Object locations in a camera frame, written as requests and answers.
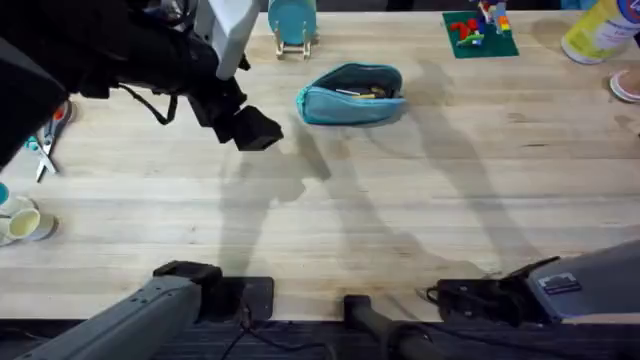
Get grey saucer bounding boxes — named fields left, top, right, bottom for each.
left=22, top=213, right=60, bottom=243

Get white cup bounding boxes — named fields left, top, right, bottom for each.
left=0, top=195, right=37, bottom=217

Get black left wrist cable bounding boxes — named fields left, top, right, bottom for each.
left=117, top=82, right=179, bottom=127

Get pink and white round disc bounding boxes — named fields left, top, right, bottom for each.
left=608, top=68, right=640, bottom=104

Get black stand post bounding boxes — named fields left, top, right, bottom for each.
left=342, top=294, right=451, bottom=360

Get yellow and white canister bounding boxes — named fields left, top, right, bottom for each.
left=560, top=0, right=640, bottom=66

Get scissors with orange teal handles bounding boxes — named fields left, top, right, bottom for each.
left=24, top=99, right=74, bottom=184

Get black rail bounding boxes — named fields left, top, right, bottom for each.
left=0, top=317, right=640, bottom=360

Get teal plate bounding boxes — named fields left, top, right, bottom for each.
left=267, top=0, right=319, bottom=47

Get pale yellow cup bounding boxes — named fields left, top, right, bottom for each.
left=6, top=206, right=42, bottom=241

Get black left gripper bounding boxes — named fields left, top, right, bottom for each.
left=187, top=74, right=285, bottom=152

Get small wooden plate stand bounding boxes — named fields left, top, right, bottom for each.
left=273, top=30, right=315, bottom=61

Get teal soft zip bag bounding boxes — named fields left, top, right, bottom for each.
left=295, top=61, right=408, bottom=127

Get black cable on rail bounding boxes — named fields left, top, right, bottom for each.
left=218, top=307, right=341, bottom=360

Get green board with toy blocks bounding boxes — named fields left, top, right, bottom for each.
left=441, top=0, right=521, bottom=60

